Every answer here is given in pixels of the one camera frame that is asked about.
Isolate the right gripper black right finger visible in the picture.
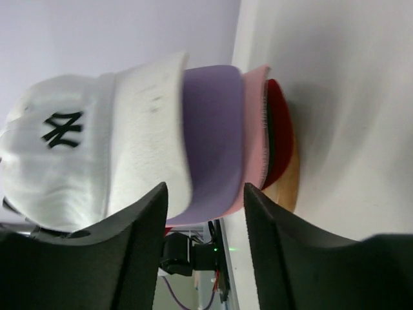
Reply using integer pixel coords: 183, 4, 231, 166
244, 183, 412, 309

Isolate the lavender LA baseball cap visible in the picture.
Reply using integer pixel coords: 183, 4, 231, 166
166, 65, 244, 227

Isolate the dark green NY baseball cap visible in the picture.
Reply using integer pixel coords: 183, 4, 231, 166
265, 96, 274, 172

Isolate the pink baseball cap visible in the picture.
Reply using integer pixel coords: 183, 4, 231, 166
223, 65, 270, 216

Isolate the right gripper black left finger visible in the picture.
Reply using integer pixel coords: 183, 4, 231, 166
1, 183, 168, 309

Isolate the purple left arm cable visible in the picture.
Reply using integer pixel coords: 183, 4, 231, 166
163, 274, 216, 310

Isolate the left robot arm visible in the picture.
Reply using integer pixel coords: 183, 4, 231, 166
159, 220, 230, 303

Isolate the white baseball cap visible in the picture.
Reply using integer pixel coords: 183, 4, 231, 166
1, 52, 193, 233

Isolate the wooden hat stand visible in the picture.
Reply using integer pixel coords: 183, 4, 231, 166
262, 138, 300, 212

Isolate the red LA baseball cap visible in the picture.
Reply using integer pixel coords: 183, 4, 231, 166
262, 79, 294, 189

